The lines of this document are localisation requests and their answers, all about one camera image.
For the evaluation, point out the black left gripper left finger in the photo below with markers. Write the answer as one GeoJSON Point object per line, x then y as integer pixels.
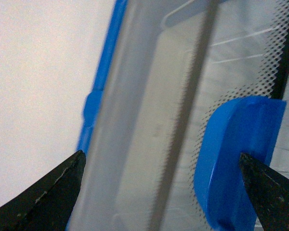
{"type": "Point", "coordinates": [48, 203]}

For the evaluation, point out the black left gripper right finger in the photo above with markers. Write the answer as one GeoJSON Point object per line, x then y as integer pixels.
{"type": "Point", "coordinates": [268, 192]}

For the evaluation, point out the glass sliding freezer lid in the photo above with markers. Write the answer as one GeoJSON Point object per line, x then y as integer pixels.
{"type": "Point", "coordinates": [128, 138]}

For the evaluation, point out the white chest freezer with penguin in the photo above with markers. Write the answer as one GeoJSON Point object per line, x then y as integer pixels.
{"type": "Point", "coordinates": [49, 52]}

